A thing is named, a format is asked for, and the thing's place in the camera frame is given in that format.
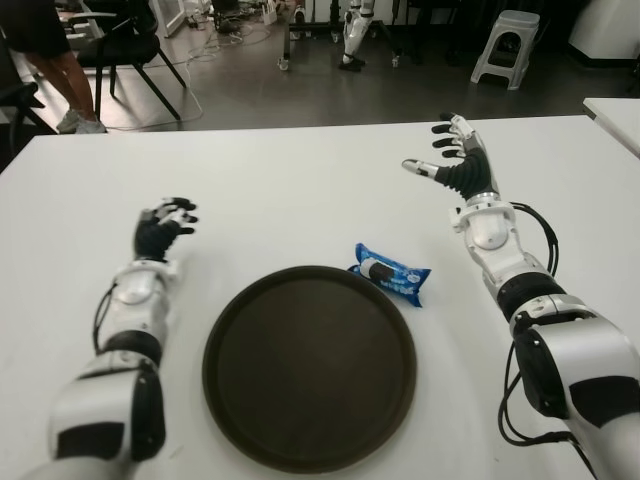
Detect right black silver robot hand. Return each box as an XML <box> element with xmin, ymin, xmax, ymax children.
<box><xmin>401</xmin><ymin>113</ymin><xmax>501</xmax><ymax>204</ymax></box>

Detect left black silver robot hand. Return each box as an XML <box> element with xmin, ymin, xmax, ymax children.
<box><xmin>130</xmin><ymin>197</ymin><xmax>200</xmax><ymax>264</ymax></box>

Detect blue Oreo cookie packet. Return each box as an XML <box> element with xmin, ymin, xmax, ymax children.
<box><xmin>347</xmin><ymin>242</ymin><xmax>432</xmax><ymax>308</ymax></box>

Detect clear floor mat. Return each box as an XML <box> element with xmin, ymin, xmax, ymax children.
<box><xmin>59</xmin><ymin>64</ymin><xmax>204</xmax><ymax>134</ymax></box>

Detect white plastic stool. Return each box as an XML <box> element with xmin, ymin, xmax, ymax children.
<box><xmin>468</xmin><ymin>9</ymin><xmax>541</xmax><ymax>91</ymax></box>

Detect white side table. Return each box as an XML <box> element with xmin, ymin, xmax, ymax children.
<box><xmin>582</xmin><ymin>97</ymin><xmax>640</xmax><ymax>159</ymax></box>

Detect black chair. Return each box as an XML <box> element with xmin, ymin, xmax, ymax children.
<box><xmin>0</xmin><ymin>82</ymin><xmax>56</xmax><ymax>166</ymax></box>
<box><xmin>69</xmin><ymin>0</ymin><xmax>187</xmax><ymax>121</ymax></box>

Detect white cabinet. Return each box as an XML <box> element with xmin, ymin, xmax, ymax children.
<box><xmin>569</xmin><ymin>0</ymin><xmax>640</xmax><ymax>66</ymax></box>

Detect round dark brown tray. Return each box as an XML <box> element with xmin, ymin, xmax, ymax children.
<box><xmin>201</xmin><ymin>265</ymin><xmax>418</xmax><ymax>474</ymax></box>

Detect person in black shorts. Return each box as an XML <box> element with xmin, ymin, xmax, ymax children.
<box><xmin>9</xmin><ymin>0</ymin><xmax>108</xmax><ymax>135</ymax></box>

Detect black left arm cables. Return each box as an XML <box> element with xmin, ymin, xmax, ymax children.
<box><xmin>91</xmin><ymin>282</ymin><xmax>119</xmax><ymax>354</ymax></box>

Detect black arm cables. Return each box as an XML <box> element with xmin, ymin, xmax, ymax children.
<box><xmin>91</xmin><ymin>282</ymin><xmax>119</xmax><ymax>354</ymax></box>
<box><xmin>497</xmin><ymin>201</ymin><xmax>596</xmax><ymax>480</ymax></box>

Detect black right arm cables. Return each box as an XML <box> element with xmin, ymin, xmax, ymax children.
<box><xmin>497</xmin><ymin>201</ymin><xmax>596</xmax><ymax>480</ymax></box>

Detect black wheeled gantry frame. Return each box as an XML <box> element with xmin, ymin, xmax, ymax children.
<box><xmin>276</xmin><ymin>0</ymin><xmax>416</xmax><ymax>71</ymax></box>

